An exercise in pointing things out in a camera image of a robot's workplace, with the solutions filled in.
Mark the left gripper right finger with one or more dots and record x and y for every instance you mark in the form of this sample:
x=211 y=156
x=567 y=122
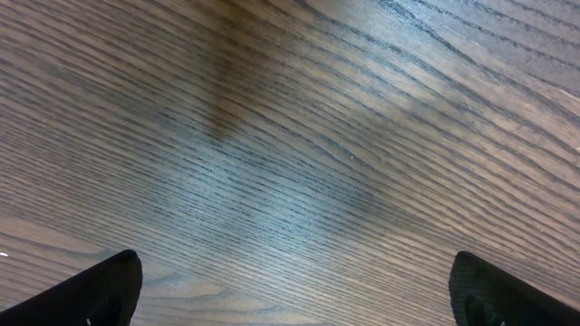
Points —
x=482 y=294

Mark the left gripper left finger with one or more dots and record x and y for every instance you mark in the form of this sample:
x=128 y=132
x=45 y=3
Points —
x=105 y=294

